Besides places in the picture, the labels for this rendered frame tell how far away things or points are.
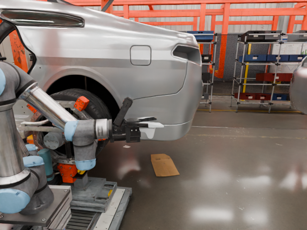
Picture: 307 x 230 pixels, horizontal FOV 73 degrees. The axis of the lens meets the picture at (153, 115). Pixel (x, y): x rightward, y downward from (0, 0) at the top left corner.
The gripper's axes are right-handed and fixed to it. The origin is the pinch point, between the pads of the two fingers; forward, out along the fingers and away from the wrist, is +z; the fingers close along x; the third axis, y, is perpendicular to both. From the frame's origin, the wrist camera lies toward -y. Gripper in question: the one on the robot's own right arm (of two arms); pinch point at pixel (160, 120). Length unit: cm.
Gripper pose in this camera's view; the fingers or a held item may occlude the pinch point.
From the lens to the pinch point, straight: 81.3
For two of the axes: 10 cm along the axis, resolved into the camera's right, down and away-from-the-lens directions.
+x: 1.7, 1.5, -9.7
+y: 0.2, 9.9, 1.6
